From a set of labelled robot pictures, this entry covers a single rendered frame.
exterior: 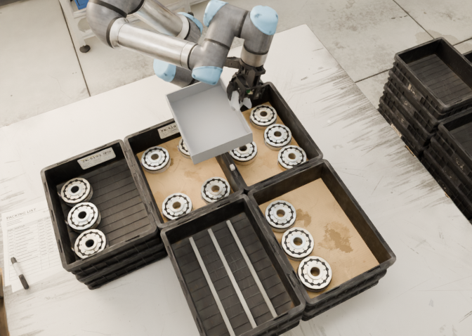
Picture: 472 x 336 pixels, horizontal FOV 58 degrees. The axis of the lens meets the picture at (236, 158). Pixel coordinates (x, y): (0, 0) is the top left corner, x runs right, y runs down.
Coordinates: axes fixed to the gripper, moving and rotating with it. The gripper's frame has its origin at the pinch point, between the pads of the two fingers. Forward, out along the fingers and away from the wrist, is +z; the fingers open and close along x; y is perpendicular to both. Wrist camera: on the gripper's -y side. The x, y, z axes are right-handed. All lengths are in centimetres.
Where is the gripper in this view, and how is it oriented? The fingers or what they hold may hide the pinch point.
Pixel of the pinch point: (234, 105)
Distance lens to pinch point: 138.9
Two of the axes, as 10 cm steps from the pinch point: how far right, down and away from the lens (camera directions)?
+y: 4.5, 7.3, -5.1
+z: -2.0, 6.4, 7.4
